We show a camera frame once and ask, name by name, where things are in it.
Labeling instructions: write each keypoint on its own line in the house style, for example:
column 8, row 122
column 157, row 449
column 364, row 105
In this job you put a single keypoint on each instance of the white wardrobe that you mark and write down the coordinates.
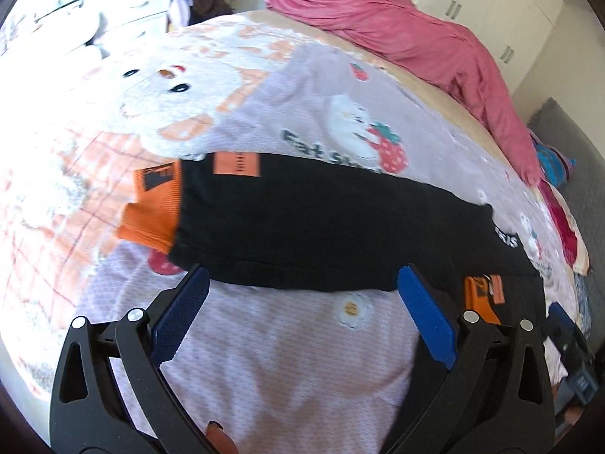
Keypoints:
column 520, row 9

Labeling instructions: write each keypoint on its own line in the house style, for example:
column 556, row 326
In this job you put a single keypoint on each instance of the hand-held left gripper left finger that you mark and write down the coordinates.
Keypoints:
column 182, row 312

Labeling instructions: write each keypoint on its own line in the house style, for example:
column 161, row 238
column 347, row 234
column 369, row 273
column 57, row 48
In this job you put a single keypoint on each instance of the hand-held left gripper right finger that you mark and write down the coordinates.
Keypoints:
column 425, row 312

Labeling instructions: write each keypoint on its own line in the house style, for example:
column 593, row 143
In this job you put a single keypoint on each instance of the pink duvet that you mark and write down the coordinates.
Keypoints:
column 378, row 19

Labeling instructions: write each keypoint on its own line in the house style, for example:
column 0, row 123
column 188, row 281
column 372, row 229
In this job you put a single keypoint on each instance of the red patterned cloth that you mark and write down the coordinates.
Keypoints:
column 565, row 231

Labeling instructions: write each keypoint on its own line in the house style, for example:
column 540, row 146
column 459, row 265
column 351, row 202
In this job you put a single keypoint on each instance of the blue striped cloth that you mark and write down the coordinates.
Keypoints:
column 553, row 161

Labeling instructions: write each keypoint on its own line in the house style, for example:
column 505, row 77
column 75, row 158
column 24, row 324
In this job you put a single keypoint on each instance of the grey cushion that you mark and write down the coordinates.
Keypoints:
column 581, row 151

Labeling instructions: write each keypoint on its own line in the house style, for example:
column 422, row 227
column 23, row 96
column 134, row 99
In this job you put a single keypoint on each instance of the black pants with orange cuffs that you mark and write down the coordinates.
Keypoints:
column 307, row 217

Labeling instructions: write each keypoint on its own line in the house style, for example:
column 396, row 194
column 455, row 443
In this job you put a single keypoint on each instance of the white chest of drawers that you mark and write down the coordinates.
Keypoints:
column 142, row 4

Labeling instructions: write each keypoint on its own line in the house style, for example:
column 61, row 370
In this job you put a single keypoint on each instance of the dark clothes pile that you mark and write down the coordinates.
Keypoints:
column 208, row 4

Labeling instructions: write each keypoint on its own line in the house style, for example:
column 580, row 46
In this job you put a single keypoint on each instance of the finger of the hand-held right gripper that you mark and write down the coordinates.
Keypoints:
column 562, row 321

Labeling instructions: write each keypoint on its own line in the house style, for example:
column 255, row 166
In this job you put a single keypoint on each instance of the cartoon printed blanket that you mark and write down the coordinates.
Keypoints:
column 283, row 364

